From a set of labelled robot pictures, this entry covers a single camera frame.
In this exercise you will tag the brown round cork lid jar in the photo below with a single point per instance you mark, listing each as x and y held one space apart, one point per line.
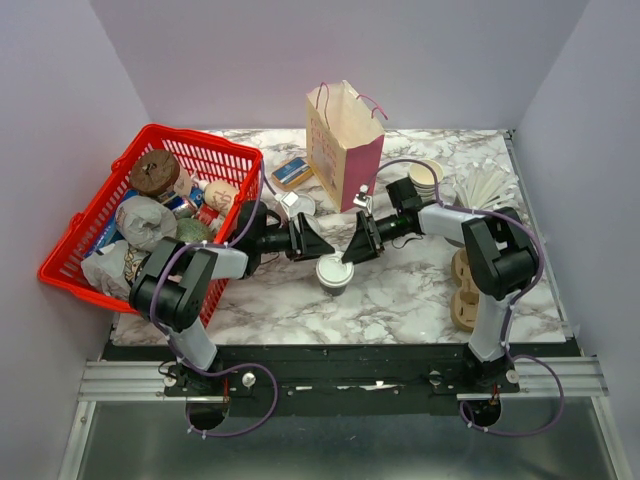
155 173

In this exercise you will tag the stack of paper cups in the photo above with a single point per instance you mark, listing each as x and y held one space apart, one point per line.
425 179

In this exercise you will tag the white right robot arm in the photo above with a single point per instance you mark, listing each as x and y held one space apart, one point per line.
503 254

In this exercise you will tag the cardboard cup carrier tray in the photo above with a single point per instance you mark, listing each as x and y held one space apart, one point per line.
465 300

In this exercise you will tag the blue and tan small box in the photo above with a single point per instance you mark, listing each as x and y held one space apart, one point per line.
291 173

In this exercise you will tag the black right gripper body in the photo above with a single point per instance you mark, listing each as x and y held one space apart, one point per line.
382 231

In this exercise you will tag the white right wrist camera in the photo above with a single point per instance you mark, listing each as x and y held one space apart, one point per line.
363 199

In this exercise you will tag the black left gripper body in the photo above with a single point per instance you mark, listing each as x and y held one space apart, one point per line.
294 242

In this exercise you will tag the bundle of wrapped straws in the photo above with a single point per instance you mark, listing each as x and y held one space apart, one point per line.
484 185

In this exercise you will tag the pink and cream paper bag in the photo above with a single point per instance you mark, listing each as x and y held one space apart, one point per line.
344 140

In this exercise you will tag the aluminium frame rail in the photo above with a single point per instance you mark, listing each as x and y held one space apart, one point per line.
124 381

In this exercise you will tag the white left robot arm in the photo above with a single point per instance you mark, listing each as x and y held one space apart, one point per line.
172 284

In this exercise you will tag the white plastic cup lid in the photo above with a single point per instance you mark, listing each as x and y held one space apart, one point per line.
331 269

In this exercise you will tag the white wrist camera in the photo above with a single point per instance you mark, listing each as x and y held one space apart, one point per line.
363 199
289 203

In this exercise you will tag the white printed plastic bag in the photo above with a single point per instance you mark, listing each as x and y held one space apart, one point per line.
113 268

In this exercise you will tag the red plastic shopping basket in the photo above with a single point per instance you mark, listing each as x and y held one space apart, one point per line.
181 183

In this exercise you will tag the grey wrapped bundle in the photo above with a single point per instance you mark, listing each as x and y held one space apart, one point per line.
144 222

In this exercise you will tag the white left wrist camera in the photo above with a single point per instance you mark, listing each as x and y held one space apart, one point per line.
289 203

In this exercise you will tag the green round melon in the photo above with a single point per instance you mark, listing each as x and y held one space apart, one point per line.
192 230

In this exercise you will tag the beige bottle with red print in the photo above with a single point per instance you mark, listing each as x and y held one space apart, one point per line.
218 195

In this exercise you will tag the black paper coffee cup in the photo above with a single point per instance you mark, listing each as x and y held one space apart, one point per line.
334 289

